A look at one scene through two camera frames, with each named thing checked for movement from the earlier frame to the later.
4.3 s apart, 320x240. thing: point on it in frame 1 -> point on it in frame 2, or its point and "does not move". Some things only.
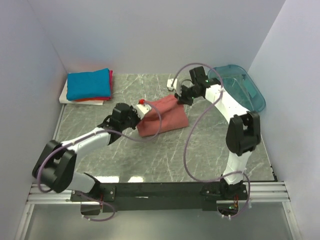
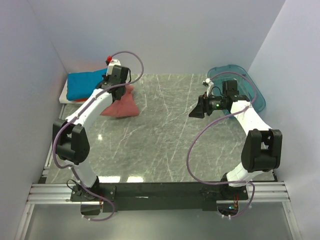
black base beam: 160,197 does not move
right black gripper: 181,99 -> 198,111
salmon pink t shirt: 166,114 -> 125,107
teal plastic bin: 242,84 does not move
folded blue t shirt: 88,84 does not move
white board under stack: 64,99 does not move
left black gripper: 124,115 -> 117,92
